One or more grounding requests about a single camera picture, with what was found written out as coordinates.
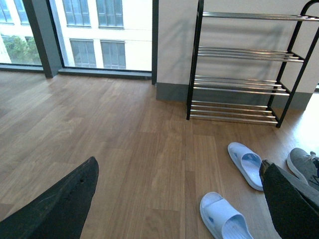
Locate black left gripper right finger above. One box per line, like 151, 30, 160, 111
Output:
259, 160, 319, 239

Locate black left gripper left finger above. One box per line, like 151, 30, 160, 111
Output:
0, 157, 99, 239

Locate grey sneaker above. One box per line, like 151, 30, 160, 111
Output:
286, 148, 319, 190

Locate light blue slipper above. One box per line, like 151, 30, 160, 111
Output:
227, 142, 263, 191
199, 192, 252, 239

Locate black metal shoe rack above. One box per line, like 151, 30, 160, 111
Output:
186, 0, 319, 128

